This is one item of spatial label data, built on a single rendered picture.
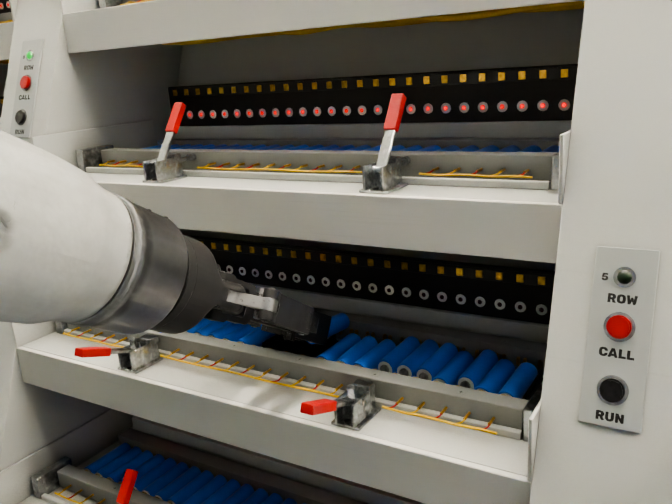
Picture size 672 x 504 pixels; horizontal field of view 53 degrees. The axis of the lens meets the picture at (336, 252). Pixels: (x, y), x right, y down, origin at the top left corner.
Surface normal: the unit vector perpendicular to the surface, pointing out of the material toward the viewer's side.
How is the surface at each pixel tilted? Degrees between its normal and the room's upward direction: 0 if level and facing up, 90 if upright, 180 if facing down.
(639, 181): 90
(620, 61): 90
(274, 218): 111
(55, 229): 88
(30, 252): 103
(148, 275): 97
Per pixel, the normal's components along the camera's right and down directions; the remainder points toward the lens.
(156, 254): 0.87, -0.08
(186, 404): -0.52, 0.26
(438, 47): -0.51, -0.09
